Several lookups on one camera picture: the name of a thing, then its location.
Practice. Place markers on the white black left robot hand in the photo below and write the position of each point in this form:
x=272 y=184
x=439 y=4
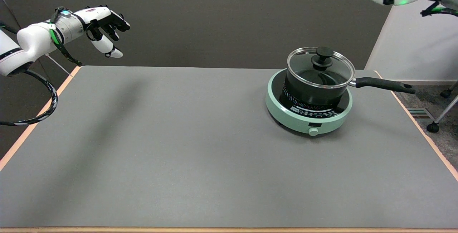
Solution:
x=100 y=14

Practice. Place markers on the glass pot lid black knob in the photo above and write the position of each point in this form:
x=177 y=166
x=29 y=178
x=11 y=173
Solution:
x=322 y=59

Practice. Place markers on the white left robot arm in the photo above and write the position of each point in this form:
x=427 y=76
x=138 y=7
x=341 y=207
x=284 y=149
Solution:
x=34 y=41

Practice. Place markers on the black chair caster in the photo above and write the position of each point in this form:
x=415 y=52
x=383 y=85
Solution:
x=446 y=92

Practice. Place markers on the floor vent grille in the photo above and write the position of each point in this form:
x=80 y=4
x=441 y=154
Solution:
x=420 y=113

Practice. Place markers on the metal chair leg with caster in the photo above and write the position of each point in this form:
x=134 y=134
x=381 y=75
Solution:
x=445 y=113

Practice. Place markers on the mint green induction cooker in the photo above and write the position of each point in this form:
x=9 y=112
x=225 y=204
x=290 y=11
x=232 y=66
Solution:
x=286 y=113

